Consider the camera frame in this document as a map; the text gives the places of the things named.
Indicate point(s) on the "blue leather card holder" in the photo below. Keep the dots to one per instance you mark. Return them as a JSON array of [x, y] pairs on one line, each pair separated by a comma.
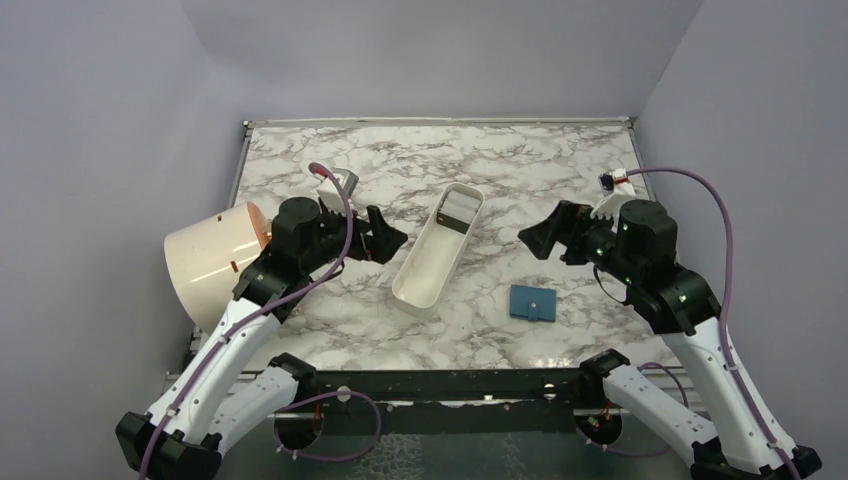
[[534, 304]]

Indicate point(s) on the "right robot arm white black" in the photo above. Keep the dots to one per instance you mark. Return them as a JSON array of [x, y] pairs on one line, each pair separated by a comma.
[[739, 438]]

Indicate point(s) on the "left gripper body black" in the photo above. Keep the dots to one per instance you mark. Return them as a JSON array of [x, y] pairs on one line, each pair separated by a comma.
[[333, 236]]

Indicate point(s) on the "white oblong plastic tray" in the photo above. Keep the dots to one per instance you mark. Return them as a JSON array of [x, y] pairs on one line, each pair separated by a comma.
[[432, 261]]

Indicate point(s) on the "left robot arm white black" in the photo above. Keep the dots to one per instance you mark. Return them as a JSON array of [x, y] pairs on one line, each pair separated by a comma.
[[188, 430]]

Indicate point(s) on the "black front mounting rail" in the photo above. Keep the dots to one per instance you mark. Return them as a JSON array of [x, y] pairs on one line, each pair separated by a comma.
[[430, 402]]

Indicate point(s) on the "white cards stack in tray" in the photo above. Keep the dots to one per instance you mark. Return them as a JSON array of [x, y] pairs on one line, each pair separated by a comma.
[[460, 205]]

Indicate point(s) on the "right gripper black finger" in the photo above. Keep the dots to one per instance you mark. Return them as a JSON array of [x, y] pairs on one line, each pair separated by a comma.
[[540, 239], [564, 216]]

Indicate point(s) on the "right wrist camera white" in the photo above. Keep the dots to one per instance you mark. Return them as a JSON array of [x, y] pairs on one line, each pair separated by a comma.
[[617, 190]]

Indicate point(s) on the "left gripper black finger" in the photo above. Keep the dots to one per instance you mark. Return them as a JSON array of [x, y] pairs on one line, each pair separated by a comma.
[[381, 246], [377, 222]]

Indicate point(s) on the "cream cylindrical container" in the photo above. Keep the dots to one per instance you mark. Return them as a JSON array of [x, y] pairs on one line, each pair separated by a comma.
[[204, 260]]

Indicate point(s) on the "black credit card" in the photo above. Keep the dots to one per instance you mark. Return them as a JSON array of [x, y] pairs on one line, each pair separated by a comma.
[[452, 223]]

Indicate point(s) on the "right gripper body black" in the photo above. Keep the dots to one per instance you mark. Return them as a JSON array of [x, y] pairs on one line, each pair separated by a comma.
[[594, 239]]

